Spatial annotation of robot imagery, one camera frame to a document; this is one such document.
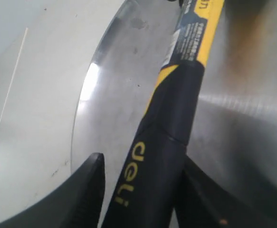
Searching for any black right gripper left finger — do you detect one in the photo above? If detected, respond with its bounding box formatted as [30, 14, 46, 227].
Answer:
[0, 153, 105, 228]

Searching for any round stainless steel plate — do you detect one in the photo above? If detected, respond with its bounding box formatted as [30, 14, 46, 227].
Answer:
[71, 0, 277, 220]

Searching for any yellow black claw hammer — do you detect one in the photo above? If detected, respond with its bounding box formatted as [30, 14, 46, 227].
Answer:
[102, 0, 224, 228]

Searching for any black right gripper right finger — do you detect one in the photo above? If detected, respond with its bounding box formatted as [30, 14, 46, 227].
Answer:
[174, 157, 277, 228]

